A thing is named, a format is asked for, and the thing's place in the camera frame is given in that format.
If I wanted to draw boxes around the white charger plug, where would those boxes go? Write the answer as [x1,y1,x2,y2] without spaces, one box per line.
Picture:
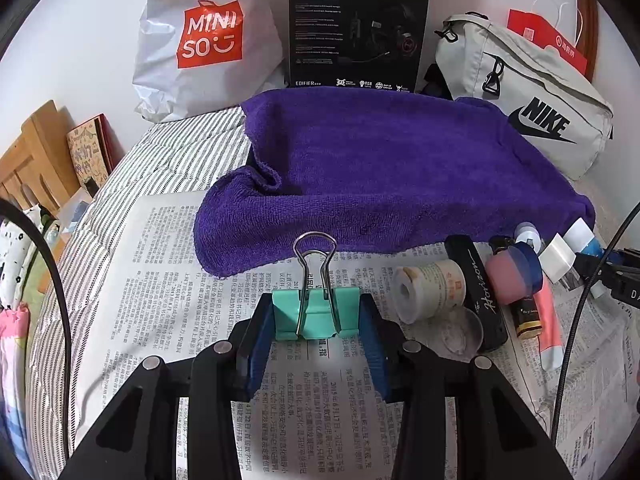
[538,233,576,284]

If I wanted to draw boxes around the small white USB adapter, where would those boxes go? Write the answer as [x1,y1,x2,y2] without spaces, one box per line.
[514,221,542,255]

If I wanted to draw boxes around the pink jar with blue lid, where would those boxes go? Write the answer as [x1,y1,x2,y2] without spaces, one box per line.
[485,242,544,306]

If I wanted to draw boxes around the black gold perfume bottle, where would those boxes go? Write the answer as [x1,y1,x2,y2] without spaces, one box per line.
[509,297,542,340]

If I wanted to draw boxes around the pink tube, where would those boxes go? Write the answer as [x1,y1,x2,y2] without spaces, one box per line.
[533,278,564,372]

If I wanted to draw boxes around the black Horizon case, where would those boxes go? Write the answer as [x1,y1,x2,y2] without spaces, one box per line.
[445,234,508,353]

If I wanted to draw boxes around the clear plastic suction cup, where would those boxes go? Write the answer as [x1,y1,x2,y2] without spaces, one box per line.
[427,307,484,362]

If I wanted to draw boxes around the white tape roll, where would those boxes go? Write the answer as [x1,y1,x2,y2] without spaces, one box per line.
[392,259,466,324]

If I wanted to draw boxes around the teal binder clip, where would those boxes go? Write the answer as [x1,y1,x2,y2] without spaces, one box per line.
[271,231,360,341]

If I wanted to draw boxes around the white blue bottle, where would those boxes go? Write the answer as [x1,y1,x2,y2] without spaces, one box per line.
[561,218,603,290]

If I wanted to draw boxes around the grey Nike waist bag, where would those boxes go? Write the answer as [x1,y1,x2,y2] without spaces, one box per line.
[435,13,614,181]

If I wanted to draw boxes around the newspaper sheet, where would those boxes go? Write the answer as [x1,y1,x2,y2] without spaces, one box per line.
[73,192,639,479]

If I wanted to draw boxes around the red paper bag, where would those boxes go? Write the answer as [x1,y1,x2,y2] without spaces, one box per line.
[506,9,587,75]

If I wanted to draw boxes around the purple towel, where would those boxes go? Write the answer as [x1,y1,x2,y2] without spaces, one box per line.
[193,87,596,278]

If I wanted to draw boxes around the striped bed sheet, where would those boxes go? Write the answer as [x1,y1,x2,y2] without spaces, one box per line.
[26,107,250,479]

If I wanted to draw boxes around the brown patterned book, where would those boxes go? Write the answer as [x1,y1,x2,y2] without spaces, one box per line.
[66,114,115,197]

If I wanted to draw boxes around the wooden rack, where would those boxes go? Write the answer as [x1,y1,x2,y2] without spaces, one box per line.
[1,100,80,214]

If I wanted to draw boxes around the black headset box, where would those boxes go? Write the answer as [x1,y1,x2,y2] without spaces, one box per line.
[288,0,428,92]

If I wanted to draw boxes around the white Miniso plastic bag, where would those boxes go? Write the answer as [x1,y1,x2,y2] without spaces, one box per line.
[132,0,284,122]

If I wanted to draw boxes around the left black cable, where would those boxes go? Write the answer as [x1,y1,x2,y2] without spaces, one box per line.
[0,198,73,461]

